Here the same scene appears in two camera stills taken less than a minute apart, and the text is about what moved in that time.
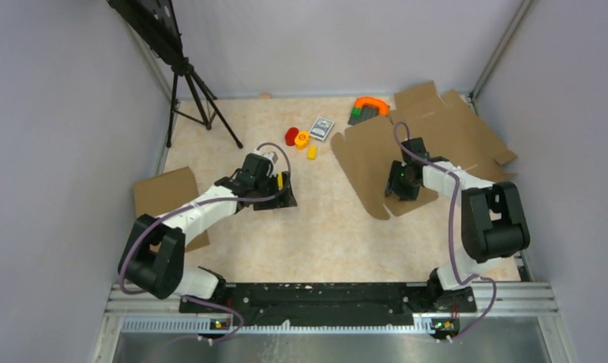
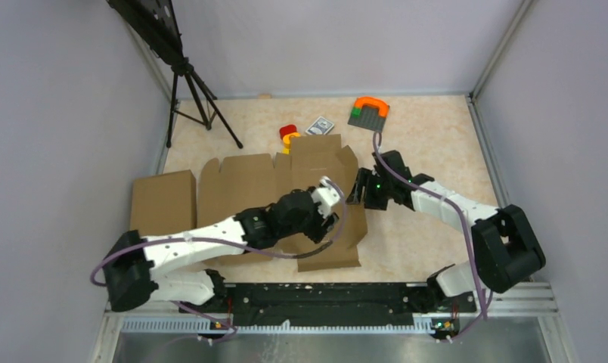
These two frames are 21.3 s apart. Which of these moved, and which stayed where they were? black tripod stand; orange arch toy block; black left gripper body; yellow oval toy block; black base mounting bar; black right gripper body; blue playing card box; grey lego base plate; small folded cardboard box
Moved: yellow oval toy block; black left gripper body; black right gripper body
Stayed: black base mounting bar; orange arch toy block; blue playing card box; grey lego base plate; black tripod stand; small folded cardboard box
